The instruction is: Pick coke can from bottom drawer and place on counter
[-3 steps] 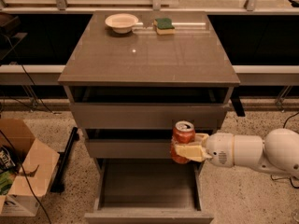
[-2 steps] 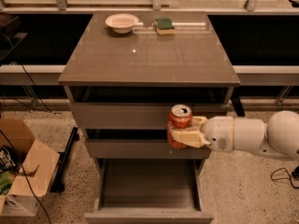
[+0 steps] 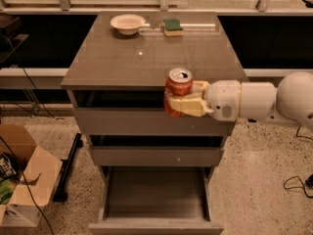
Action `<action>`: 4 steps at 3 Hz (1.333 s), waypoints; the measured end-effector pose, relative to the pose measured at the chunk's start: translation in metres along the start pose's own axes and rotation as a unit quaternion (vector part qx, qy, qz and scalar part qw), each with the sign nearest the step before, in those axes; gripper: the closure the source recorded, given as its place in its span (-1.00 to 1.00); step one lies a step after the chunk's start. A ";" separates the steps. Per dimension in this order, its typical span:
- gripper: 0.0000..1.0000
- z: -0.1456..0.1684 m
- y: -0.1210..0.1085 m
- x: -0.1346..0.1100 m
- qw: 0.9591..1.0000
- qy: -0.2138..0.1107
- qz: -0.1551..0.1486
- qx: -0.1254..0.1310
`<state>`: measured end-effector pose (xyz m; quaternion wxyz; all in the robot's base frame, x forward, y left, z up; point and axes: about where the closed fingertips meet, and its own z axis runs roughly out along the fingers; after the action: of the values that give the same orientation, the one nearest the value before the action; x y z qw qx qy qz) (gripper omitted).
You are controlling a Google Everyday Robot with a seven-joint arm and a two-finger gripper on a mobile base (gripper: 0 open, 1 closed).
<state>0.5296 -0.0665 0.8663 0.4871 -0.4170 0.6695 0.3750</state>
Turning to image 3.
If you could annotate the grey drawer cabinet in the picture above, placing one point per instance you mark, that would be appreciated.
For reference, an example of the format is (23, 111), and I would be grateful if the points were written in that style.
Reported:
(110, 60)

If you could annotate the grey middle drawer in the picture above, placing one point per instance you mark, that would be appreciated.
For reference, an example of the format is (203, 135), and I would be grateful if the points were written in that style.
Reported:
(126, 150)

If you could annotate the metal window railing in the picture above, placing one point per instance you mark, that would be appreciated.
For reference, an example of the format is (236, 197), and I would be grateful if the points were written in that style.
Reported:
(163, 0)

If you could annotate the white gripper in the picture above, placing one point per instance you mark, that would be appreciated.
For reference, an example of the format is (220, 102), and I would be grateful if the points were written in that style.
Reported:
(224, 99)

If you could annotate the grey drawer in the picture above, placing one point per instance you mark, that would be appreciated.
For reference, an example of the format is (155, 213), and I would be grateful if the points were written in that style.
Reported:
(126, 150)
(156, 201)
(136, 113)

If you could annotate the green yellow sponge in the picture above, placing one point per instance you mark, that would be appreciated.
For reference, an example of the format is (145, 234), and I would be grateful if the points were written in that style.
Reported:
(172, 27)

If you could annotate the grey bottom drawer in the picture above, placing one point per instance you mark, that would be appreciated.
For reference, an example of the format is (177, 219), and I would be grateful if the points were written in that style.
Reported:
(156, 201)

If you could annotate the green snack bag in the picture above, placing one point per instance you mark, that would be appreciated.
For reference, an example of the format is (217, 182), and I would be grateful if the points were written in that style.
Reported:
(7, 188)

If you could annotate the cardboard box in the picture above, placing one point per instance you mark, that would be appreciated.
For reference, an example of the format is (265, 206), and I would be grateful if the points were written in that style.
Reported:
(36, 182)

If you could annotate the white bowl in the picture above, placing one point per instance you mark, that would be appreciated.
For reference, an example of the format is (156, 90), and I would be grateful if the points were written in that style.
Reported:
(128, 24)

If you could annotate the grey top drawer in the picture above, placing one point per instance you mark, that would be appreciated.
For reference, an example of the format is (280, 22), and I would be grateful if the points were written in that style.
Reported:
(136, 113)

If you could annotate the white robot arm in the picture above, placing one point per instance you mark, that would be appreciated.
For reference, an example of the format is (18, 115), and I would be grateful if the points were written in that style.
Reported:
(290, 103)

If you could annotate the black floor bar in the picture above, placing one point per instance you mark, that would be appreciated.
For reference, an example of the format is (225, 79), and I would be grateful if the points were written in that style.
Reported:
(61, 194)

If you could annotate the black chip bag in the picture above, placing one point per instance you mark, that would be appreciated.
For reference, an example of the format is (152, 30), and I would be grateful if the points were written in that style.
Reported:
(7, 169)

